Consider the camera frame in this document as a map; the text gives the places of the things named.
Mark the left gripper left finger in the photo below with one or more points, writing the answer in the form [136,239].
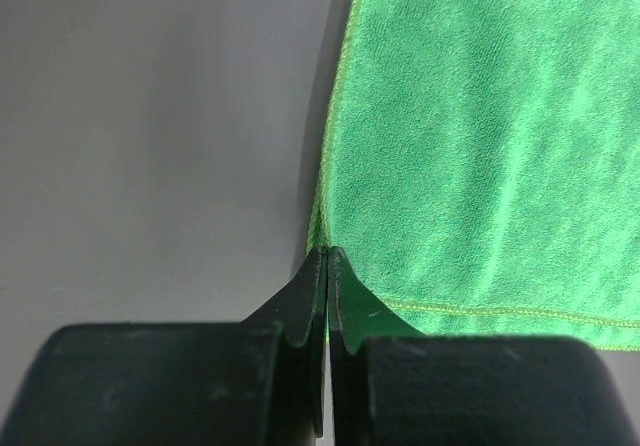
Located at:
[295,365]

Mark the green towel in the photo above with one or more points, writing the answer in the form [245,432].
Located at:
[480,165]

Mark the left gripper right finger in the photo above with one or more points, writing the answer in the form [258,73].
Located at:
[357,321]

